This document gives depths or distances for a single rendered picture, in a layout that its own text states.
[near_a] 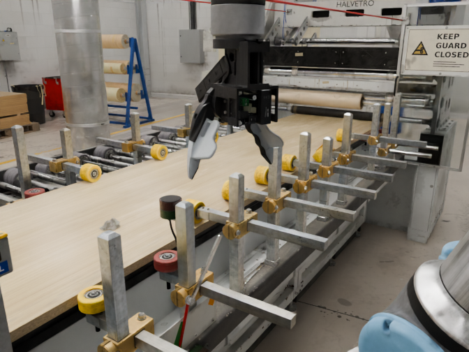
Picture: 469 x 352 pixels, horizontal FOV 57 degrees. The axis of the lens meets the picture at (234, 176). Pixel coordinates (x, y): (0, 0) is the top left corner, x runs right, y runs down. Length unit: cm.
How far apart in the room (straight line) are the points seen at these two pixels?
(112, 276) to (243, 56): 58
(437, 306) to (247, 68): 36
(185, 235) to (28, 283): 44
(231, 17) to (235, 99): 11
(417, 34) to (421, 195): 118
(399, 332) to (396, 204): 332
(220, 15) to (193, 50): 1056
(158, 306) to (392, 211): 264
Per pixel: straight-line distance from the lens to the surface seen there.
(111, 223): 154
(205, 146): 61
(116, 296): 101
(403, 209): 376
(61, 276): 129
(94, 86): 505
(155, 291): 147
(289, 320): 112
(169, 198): 115
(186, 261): 117
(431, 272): 47
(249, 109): 60
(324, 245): 128
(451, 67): 334
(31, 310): 117
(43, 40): 1003
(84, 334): 131
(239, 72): 60
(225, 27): 60
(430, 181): 352
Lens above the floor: 152
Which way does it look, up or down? 18 degrees down
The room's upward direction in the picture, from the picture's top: straight up
